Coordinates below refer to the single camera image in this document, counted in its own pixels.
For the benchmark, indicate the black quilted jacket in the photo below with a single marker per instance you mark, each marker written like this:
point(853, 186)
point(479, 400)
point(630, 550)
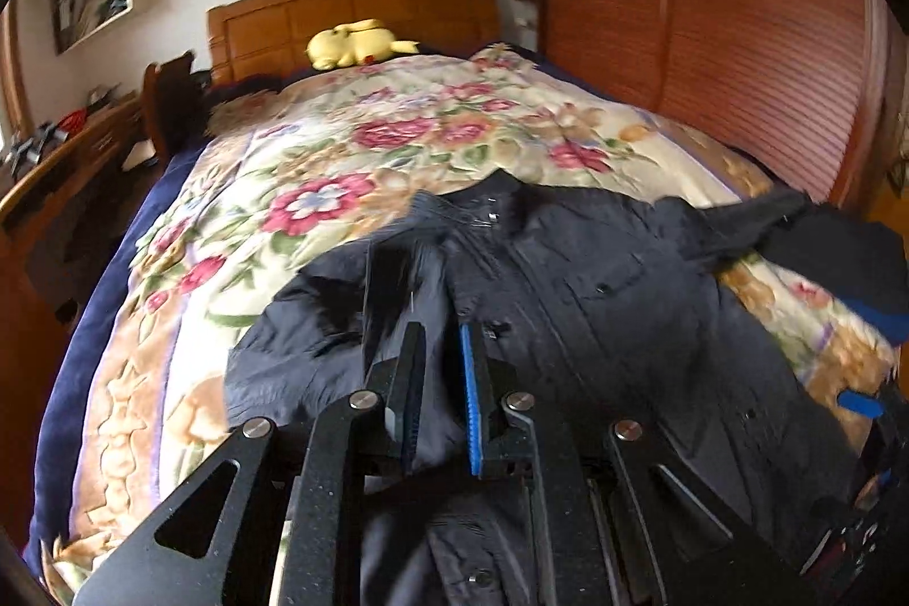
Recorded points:
point(604, 306)

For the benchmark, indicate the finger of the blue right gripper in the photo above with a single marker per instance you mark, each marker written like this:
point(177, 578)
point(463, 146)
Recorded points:
point(861, 404)

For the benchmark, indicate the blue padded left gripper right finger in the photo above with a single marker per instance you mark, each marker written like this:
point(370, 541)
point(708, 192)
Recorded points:
point(613, 517)

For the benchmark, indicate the navy blue bed sheet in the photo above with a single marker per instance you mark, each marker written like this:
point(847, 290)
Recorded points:
point(60, 433)

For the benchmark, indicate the wooden headboard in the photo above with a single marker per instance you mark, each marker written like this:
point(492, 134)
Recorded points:
point(270, 37)

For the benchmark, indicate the wooden desk cabinet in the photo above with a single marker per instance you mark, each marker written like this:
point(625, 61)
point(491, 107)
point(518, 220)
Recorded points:
point(33, 340)

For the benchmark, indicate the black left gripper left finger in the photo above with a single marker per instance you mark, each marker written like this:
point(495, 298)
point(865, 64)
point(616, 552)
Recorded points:
point(274, 514)

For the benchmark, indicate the floral bed blanket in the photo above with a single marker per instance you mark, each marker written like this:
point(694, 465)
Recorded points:
point(292, 172)

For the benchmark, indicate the wooden slatted wardrobe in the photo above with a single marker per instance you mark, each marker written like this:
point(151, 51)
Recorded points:
point(811, 88)

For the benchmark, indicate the black folded garment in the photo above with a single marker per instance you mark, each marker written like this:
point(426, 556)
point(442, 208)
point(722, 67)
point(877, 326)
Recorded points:
point(860, 263)

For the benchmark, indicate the wooden chair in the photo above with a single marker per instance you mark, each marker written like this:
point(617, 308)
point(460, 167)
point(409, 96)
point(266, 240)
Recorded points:
point(171, 104)

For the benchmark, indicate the yellow plush toy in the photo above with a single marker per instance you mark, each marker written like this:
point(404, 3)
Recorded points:
point(356, 44)

